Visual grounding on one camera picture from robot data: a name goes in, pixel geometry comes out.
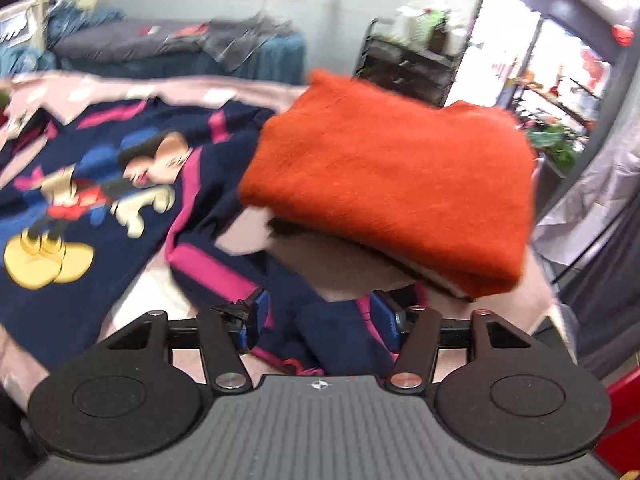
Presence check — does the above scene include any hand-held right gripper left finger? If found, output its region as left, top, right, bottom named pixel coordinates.
left=95, top=291, right=273, bottom=393

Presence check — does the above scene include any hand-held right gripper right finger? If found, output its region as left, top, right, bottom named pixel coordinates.
left=370, top=290, right=546, bottom=395

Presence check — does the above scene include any orange sweater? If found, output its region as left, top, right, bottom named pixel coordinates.
left=237, top=70, right=538, bottom=301

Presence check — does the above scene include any navy pink cartoon print garment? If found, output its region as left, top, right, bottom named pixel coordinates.
left=0, top=97, right=431, bottom=378

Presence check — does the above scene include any black metal rack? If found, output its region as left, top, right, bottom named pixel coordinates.
left=355, top=17, right=468, bottom=108

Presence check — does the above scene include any red panel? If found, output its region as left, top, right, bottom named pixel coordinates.
left=602, top=370, right=640, bottom=476

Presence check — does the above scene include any black plant shelf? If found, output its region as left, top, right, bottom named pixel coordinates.
left=517, top=75, right=601, bottom=171

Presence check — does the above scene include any grey towel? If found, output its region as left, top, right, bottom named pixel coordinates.
left=200, top=15, right=296, bottom=71

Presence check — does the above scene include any dark grey massage bed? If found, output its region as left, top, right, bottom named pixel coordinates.
left=52, top=17, right=306, bottom=86

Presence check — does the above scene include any blue cloth pile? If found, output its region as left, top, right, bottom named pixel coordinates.
left=0, top=7, right=126, bottom=76

